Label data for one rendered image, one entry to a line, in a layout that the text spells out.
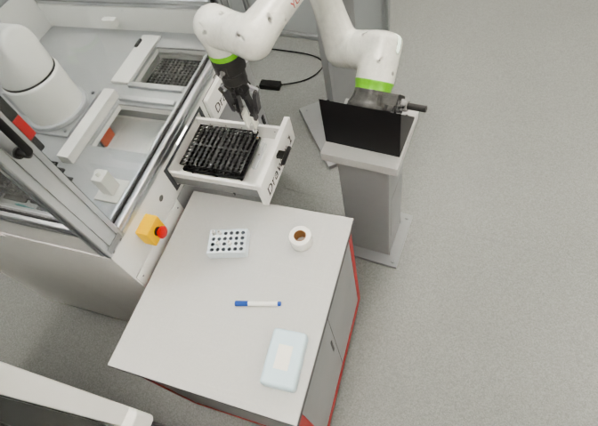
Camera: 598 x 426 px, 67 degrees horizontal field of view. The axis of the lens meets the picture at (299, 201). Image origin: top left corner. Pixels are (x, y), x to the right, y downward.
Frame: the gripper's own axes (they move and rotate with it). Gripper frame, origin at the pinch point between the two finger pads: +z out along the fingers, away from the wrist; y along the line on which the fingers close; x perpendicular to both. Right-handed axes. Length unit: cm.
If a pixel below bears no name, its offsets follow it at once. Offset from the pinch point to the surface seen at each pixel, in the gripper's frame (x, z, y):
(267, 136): 3.3, 11.9, 1.8
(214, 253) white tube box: -41.0, 16.8, -1.4
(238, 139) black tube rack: -3.8, 6.4, -5.0
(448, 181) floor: 57, 97, 63
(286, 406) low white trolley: -76, 21, 33
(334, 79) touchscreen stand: 82, 57, 0
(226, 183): -20.7, 8.1, -2.8
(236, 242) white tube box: -35.7, 17.6, 3.6
